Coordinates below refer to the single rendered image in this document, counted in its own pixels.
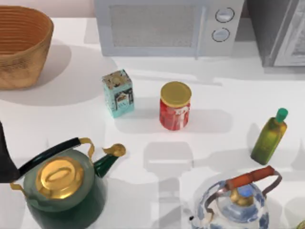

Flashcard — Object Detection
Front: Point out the red jar with gold lid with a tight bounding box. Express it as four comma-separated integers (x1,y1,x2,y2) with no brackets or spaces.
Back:
159,81,193,131

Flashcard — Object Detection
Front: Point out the teal tea tin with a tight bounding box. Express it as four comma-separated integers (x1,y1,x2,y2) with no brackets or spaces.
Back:
102,69,135,119

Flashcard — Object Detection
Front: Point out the pale microwave oven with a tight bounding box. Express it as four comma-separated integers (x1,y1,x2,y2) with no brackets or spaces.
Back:
93,0,246,60

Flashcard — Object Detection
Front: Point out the round microwave knob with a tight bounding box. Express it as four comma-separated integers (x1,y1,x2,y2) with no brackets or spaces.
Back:
215,7,235,23
211,27,231,43

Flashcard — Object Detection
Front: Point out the dark green kettle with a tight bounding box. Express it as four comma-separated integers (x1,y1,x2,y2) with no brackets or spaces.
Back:
10,136,126,229

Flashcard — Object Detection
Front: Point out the green bottle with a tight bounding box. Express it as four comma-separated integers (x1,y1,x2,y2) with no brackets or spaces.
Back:
250,107,289,166

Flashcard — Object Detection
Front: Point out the blue and white kettle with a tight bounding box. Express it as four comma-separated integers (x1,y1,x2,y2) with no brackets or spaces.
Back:
189,166,283,229

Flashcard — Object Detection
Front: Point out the woven wicker basket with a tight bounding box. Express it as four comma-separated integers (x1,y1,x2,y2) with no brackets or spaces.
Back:
0,5,55,91

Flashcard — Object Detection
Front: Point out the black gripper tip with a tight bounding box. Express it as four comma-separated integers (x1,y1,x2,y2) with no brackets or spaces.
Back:
0,121,20,184

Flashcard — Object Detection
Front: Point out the microwave door handle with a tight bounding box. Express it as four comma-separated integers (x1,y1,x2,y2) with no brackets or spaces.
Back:
194,6,207,60

